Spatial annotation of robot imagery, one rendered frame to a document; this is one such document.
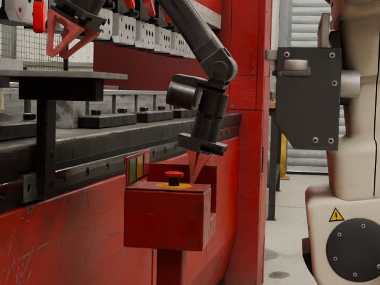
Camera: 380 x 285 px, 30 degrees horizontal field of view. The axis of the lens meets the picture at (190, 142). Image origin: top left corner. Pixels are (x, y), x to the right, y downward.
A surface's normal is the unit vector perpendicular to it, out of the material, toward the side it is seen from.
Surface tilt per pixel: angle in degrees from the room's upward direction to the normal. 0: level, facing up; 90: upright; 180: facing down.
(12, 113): 90
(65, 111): 90
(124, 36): 90
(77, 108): 90
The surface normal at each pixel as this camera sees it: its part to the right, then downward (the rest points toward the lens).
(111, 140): 0.97, 0.04
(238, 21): -0.24, 0.07
